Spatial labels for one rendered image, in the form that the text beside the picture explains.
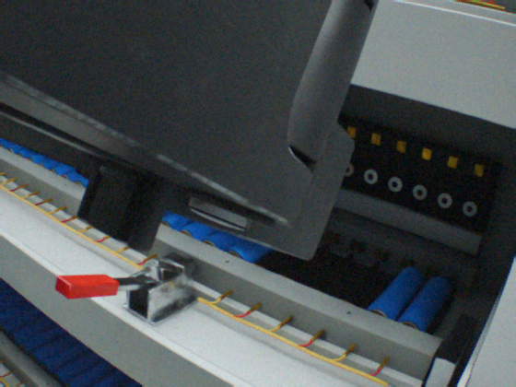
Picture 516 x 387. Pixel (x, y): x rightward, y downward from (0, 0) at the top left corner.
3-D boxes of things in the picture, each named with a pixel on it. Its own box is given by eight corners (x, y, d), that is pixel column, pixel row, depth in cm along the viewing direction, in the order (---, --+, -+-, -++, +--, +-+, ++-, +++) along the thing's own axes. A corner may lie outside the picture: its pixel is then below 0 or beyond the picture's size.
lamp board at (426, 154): (482, 235, 35) (500, 165, 33) (36, 94, 62) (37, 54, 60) (485, 230, 36) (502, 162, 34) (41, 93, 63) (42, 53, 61)
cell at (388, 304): (394, 273, 35) (356, 314, 30) (416, 262, 34) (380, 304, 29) (407, 295, 35) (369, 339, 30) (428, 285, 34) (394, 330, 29)
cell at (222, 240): (271, 238, 41) (216, 268, 36) (251, 229, 42) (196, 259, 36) (273, 216, 40) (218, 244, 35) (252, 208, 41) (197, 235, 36)
